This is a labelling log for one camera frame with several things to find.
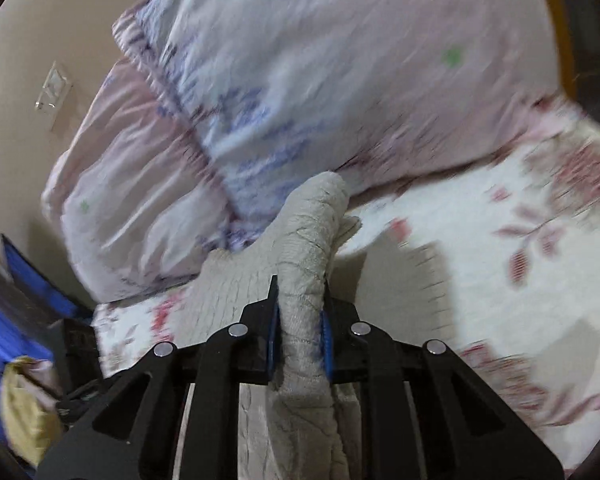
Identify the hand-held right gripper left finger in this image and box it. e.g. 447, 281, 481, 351
32, 275, 281, 480

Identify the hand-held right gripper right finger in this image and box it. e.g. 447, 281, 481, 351
321, 305, 566, 480

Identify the grey cable knit sweater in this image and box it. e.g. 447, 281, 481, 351
172, 171, 376, 480

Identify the white floral bedsheet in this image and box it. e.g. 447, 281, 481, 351
92, 95, 600, 471

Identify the black bedside cabinet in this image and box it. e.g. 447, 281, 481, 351
47, 317, 106, 391

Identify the blue and pink floral pillow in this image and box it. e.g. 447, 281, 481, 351
112, 0, 581, 221

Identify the yellow cloth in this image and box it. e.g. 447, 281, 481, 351
0, 356, 66, 466

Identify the yellow framed glass door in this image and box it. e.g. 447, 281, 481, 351
540, 0, 581, 83

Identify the white wall switch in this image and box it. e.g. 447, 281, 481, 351
34, 61, 73, 112

